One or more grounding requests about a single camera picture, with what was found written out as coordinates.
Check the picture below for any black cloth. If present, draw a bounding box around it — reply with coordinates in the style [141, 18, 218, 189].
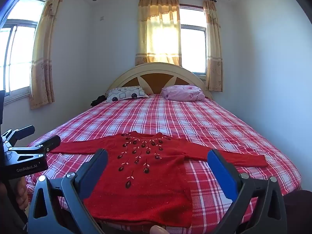
[91, 95, 108, 107]

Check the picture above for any pink pillow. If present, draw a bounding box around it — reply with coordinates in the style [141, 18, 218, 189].
[161, 85, 206, 102]

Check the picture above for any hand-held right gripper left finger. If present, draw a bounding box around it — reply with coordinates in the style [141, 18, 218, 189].
[27, 148, 109, 234]

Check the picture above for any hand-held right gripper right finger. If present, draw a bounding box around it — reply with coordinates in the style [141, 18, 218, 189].
[207, 149, 288, 234]

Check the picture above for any cream wooden headboard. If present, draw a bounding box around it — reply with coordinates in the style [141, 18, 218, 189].
[107, 63, 214, 100]

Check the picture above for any yellow curtain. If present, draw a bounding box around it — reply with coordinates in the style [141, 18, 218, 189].
[30, 0, 66, 110]
[203, 0, 223, 92]
[135, 0, 182, 67]

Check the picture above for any red plaid bed sheet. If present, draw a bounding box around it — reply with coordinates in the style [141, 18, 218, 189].
[26, 94, 303, 234]

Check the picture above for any white framed window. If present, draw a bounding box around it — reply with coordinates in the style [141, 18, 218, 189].
[0, 0, 49, 105]
[179, 4, 207, 80]

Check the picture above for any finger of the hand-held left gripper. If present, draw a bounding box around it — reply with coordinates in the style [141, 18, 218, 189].
[1, 125, 36, 149]
[7, 135, 61, 158]

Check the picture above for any red knitted sweater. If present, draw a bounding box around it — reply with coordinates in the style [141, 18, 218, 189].
[50, 131, 269, 228]

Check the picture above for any grey patterned pillow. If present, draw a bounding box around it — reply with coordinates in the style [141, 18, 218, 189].
[106, 86, 150, 103]

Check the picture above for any person's dark clothing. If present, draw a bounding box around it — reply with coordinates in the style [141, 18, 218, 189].
[283, 190, 312, 234]

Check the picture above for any person's left hand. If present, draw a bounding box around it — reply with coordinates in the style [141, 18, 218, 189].
[15, 175, 30, 210]

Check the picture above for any person's right hand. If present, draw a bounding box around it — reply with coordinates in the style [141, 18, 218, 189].
[150, 225, 168, 234]

